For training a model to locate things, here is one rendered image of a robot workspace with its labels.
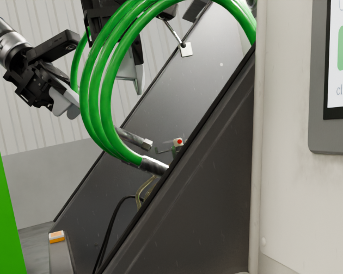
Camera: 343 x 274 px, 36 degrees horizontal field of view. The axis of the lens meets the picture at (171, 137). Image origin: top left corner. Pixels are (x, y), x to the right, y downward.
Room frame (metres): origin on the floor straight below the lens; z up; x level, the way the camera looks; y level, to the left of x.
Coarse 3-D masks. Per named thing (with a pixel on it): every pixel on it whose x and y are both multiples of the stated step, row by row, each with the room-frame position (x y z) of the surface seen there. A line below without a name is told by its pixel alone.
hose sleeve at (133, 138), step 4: (116, 128) 1.01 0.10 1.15; (120, 128) 1.02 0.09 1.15; (120, 132) 1.01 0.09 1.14; (124, 132) 1.01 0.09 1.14; (128, 132) 1.01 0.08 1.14; (120, 136) 1.01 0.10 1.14; (124, 136) 1.01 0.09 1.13; (128, 136) 1.01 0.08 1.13; (132, 136) 1.01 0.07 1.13; (136, 136) 1.01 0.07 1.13; (128, 140) 1.01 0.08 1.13; (132, 140) 1.01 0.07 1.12; (136, 140) 1.00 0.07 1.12; (140, 140) 1.01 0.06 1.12; (136, 144) 1.01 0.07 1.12; (140, 144) 1.00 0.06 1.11
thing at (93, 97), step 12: (144, 0) 0.75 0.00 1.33; (156, 0) 0.76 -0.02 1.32; (132, 12) 0.75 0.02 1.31; (120, 24) 0.74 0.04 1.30; (120, 36) 0.75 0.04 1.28; (108, 48) 0.74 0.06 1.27; (96, 60) 0.74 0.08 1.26; (96, 72) 0.73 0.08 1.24; (96, 84) 0.73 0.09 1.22; (96, 96) 0.73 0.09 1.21; (96, 108) 0.73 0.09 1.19; (96, 120) 0.73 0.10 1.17; (96, 132) 0.73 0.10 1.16; (108, 144) 0.73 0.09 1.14; (120, 156) 0.73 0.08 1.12
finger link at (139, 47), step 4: (128, 28) 0.87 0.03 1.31; (136, 40) 0.87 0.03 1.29; (140, 40) 0.87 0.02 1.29; (132, 44) 0.88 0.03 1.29; (136, 44) 0.88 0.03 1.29; (140, 44) 0.87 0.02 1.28; (132, 48) 0.88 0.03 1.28; (136, 48) 0.87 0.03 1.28; (140, 48) 0.87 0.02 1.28; (132, 52) 0.88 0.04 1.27; (136, 52) 0.88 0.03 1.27; (140, 52) 0.88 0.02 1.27; (136, 56) 0.88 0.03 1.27; (140, 56) 0.88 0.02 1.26; (136, 60) 0.88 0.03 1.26; (140, 60) 0.88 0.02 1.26; (136, 64) 0.88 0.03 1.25; (140, 64) 0.88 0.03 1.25
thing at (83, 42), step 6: (84, 36) 1.02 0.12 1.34; (84, 42) 1.02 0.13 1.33; (78, 48) 1.02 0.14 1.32; (78, 54) 1.02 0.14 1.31; (72, 60) 1.02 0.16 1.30; (78, 60) 1.02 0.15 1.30; (72, 66) 1.02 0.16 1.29; (72, 72) 1.02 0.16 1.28; (72, 78) 1.02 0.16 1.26; (72, 84) 1.02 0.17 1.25; (78, 90) 1.03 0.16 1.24; (78, 108) 1.03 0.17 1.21
